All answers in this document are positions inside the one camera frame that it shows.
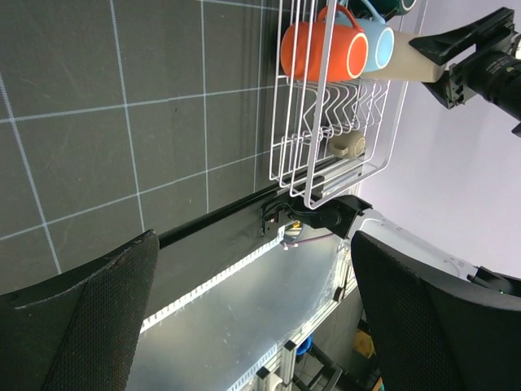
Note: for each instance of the orange mug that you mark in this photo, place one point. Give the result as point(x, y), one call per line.
point(303, 45)

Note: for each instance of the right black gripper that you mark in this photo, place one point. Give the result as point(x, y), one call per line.
point(490, 72)

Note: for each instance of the white slotted cable duct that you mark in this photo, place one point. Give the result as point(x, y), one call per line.
point(205, 287)

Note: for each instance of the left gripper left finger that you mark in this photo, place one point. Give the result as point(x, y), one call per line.
point(79, 330)

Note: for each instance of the black grid mat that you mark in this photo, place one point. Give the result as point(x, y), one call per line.
point(123, 116)

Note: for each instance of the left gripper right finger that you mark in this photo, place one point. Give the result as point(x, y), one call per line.
point(432, 330)

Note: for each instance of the white wire dish rack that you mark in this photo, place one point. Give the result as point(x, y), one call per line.
point(305, 115)

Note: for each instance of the tall beige cup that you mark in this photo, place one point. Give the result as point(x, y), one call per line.
point(407, 64)

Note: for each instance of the small grey-beige mug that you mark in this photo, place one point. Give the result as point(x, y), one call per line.
point(349, 145)

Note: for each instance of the dark green mug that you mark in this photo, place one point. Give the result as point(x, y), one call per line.
point(386, 8)

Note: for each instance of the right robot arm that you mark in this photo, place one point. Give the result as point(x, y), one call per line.
point(347, 214)

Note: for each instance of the light blue mug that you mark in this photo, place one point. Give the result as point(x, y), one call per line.
point(376, 45)

